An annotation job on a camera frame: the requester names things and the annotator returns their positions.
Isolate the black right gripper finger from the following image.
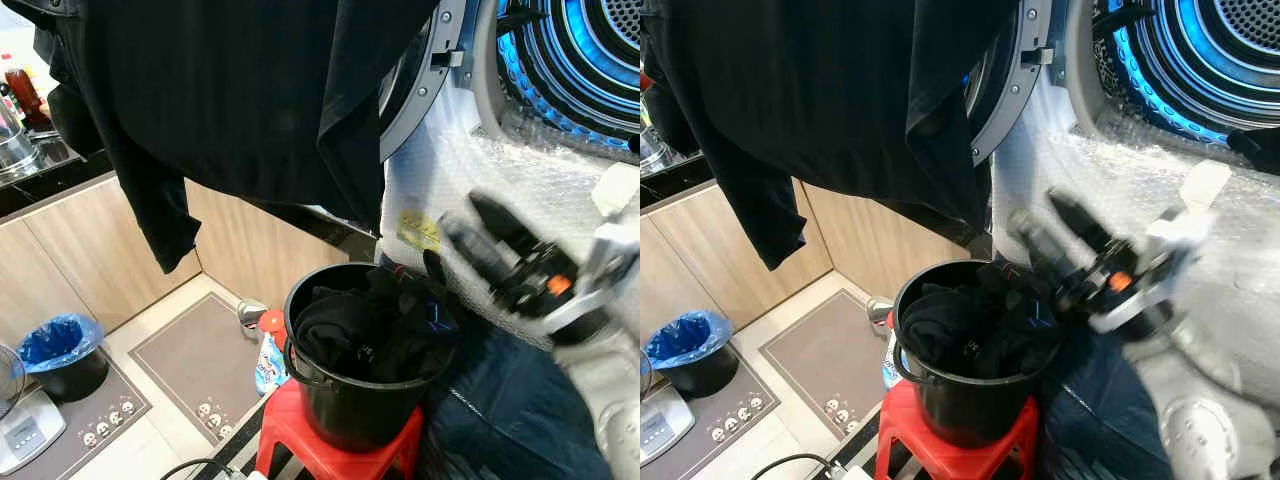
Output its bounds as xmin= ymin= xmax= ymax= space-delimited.
xmin=469 ymin=189 xmax=547 ymax=264
xmin=1047 ymin=186 xmax=1117 ymax=257
xmin=1007 ymin=209 xmax=1092 ymax=302
xmin=439 ymin=212 xmax=522 ymax=305

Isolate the large black garment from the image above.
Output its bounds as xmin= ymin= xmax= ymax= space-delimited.
xmin=640 ymin=0 xmax=1023 ymax=272
xmin=30 ymin=0 xmax=443 ymax=274

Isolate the white bubble-wrapped washing machine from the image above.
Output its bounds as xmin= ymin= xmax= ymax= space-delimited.
xmin=988 ymin=0 xmax=1280 ymax=401
xmin=380 ymin=0 xmax=641 ymax=346

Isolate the black clothes pile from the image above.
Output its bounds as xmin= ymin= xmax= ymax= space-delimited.
xmin=294 ymin=264 xmax=462 ymax=385
xmin=900 ymin=261 xmax=1067 ymax=380

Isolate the yellow washer label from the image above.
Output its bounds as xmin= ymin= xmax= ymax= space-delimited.
xmin=396 ymin=207 xmax=444 ymax=254

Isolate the white paper sheet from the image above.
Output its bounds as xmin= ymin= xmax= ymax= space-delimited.
xmin=591 ymin=162 xmax=641 ymax=217
xmin=1179 ymin=159 xmax=1234 ymax=212

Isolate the dark blue cloth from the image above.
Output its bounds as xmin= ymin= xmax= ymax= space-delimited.
xmin=424 ymin=315 xmax=614 ymax=480
xmin=1034 ymin=328 xmax=1177 ymax=480

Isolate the wooden kitchen cabinet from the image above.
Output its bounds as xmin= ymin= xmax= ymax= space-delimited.
xmin=0 ymin=175 xmax=353 ymax=347
xmin=640 ymin=180 xmax=993 ymax=337

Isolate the grey round washer door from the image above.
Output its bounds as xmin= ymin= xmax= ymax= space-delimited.
xmin=966 ymin=0 xmax=1057 ymax=167
xmin=378 ymin=0 xmax=471 ymax=164

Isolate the blue bin bag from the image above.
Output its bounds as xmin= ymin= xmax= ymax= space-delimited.
xmin=17 ymin=312 xmax=105 ymax=374
xmin=645 ymin=309 xmax=734 ymax=370

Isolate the steel pot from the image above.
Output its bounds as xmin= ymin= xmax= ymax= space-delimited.
xmin=640 ymin=124 xmax=674 ymax=172
xmin=0 ymin=98 xmax=47 ymax=182

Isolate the black plastic bucket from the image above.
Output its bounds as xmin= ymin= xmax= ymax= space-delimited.
xmin=283 ymin=262 xmax=462 ymax=453
xmin=892 ymin=260 xmax=1067 ymax=449

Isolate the small metal can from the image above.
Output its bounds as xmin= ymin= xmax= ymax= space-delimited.
xmin=865 ymin=295 xmax=897 ymax=337
xmin=236 ymin=298 xmax=270 ymax=342

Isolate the white floor appliance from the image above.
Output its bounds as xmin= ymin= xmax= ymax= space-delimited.
xmin=640 ymin=379 xmax=697 ymax=467
xmin=0 ymin=387 xmax=67 ymax=474

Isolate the black waste bin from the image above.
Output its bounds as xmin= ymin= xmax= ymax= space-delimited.
xmin=667 ymin=344 xmax=740 ymax=400
xmin=37 ymin=347 xmax=112 ymax=404

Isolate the small black cloth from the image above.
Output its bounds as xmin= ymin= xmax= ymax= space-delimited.
xmin=1227 ymin=127 xmax=1280 ymax=177

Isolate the grey floor mat cartoon print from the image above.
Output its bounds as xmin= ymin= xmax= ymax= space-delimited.
xmin=8 ymin=363 xmax=153 ymax=480
xmin=757 ymin=289 xmax=887 ymax=442
xmin=640 ymin=358 xmax=782 ymax=480
xmin=129 ymin=291 xmax=264 ymax=442

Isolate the red plastic stool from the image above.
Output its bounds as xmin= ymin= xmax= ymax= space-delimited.
xmin=254 ymin=378 xmax=427 ymax=480
xmin=874 ymin=378 xmax=1042 ymax=480

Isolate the dark sauce bottle red cap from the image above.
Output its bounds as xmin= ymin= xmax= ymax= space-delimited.
xmin=0 ymin=52 xmax=54 ymax=134

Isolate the black floor cable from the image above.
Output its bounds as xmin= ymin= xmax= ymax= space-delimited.
xmin=751 ymin=452 xmax=842 ymax=480
xmin=159 ymin=457 xmax=247 ymax=480

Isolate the wire fan guard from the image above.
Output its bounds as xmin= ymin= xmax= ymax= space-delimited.
xmin=0 ymin=342 xmax=27 ymax=422

